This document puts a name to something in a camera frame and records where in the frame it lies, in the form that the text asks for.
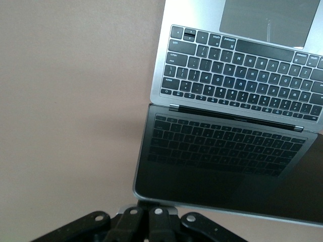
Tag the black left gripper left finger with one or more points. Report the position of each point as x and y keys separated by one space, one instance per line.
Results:
x=128 y=224

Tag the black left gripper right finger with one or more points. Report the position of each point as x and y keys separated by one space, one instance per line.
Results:
x=162 y=227

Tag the silver laptop with black keyboard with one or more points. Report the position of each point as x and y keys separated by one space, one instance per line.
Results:
x=227 y=75

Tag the brown table cover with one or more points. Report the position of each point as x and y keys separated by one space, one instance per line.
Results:
x=63 y=100

